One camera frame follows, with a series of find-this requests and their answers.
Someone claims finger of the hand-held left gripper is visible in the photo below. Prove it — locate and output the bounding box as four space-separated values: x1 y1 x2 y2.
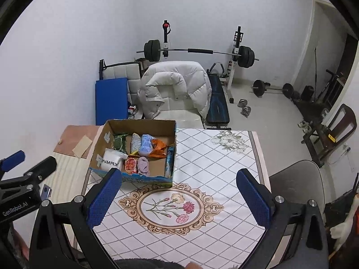
0 156 57 191
0 150 25 172

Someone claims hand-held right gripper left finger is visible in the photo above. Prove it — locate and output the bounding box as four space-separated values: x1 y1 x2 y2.
29 168 123 269

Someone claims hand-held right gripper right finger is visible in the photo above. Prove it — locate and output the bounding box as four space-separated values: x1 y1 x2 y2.
236 169 329 269

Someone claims white soft pillow pack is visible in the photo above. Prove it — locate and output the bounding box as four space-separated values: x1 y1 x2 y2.
98 148 128 173

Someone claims red snack packet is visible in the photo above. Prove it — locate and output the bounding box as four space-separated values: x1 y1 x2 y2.
124 157 138 175

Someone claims purple cloth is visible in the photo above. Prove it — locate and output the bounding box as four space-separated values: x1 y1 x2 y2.
136 157 150 176

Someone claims green packet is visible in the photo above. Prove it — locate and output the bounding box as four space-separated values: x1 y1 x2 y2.
113 132 129 152

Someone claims silver foil packet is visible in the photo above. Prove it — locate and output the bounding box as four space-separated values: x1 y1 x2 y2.
130 132 141 155

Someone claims blue tissue pack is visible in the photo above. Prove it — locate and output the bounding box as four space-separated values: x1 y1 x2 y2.
138 134 154 156

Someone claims orange snack packet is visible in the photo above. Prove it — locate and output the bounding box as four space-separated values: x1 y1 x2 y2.
150 139 169 158

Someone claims light blue stick packet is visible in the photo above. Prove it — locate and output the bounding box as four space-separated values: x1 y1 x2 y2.
165 146 175 178

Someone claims cardboard box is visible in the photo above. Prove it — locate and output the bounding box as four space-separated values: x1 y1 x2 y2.
89 119 177 188

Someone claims person's left forearm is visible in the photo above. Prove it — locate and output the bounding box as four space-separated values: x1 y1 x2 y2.
12 230 30 269

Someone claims pink mat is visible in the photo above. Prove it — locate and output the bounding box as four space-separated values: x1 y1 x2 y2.
54 125 101 156

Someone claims grey chair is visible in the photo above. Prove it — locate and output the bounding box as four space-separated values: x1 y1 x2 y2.
269 160 326 230

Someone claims thin wooden board piece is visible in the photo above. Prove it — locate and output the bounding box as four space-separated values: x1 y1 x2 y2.
72 135 93 157

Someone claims floral printed tablecloth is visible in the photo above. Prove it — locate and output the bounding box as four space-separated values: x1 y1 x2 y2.
81 129 271 269

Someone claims white plush toy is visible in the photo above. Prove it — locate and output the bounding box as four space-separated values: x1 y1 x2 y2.
329 216 355 255

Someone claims blue folded mat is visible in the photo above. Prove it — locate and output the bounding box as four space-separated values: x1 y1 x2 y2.
95 78 129 126

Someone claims black weight bench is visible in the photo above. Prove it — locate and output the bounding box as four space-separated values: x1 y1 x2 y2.
206 63 231 129

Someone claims short barbell with black plates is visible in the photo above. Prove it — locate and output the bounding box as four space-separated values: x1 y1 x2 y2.
252 80 294 99

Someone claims brown wooden chair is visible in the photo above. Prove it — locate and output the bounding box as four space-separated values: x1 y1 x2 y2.
301 104 357 169

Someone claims white padded board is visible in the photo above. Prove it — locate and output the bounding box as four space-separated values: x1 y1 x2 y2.
98 59 142 110

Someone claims white puffer jacket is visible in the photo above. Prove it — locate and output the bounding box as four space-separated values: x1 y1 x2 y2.
137 62 212 119

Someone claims thin dark stick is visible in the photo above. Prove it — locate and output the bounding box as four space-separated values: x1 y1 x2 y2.
314 48 319 96

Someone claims white bench press rack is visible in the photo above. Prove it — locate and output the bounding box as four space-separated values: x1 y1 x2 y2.
162 20 243 104

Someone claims long barbell with black plates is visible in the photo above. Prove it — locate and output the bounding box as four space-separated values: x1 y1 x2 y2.
136 40 259 68

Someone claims black cable with charger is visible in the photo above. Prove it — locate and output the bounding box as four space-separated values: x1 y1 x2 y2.
328 143 351 165

